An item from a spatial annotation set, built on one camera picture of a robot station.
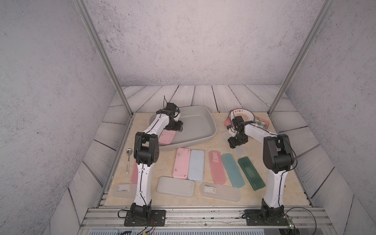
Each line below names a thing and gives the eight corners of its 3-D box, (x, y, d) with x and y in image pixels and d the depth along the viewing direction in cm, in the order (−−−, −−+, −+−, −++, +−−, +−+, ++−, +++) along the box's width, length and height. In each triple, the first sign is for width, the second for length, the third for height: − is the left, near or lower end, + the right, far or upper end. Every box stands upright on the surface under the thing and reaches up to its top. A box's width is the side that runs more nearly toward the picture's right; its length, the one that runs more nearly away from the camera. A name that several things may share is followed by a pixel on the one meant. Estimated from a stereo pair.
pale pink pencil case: (172, 177, 89) (172, 175, 86) (178, 149, 102) (177, 147, 99) (187, 179, 88) (187, 177, 86) (191, 150, 101) (191, 148, 99)
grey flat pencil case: (156, 192, 83) (155, 191, 81) (160, 176, 89) (160, 175, 87) (193, 198, 81) (193, 196, 79) (195, 181, 87) (195, 180, 85)
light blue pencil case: (187, 180, 87) (187, 179, 85) (191, 150, 100) (191, 148, 99) (202, 182, 86) (202, 180, 85) (204, 151, 100) (204, 150, 98)
